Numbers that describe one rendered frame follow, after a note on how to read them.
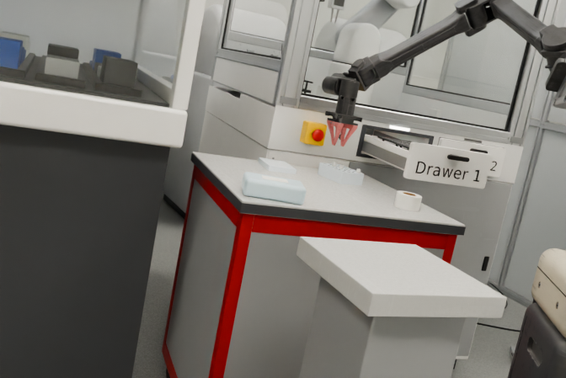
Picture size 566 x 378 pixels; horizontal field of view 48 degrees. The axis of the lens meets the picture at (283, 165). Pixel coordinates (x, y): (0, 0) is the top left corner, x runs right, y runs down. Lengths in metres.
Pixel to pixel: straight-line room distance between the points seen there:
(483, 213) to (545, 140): 1.43
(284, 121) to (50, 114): 0.76
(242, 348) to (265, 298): 0.13
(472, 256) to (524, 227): 1.40
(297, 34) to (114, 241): 0.86
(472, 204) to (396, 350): 1.42
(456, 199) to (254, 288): 1.13
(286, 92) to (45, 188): 0.80
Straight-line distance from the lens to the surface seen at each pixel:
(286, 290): 1.57
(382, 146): 2.09
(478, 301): 1.16
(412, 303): 1.07
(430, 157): 1.95
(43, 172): 1.81
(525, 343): 1.47
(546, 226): 3.85
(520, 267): 3.97
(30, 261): 1.88
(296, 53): 2.07
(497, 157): 2.50
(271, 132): 2.07
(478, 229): 2.56
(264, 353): 1.63
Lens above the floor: 1.08
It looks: 9 degrees down
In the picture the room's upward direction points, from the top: 11 degrees clockwise
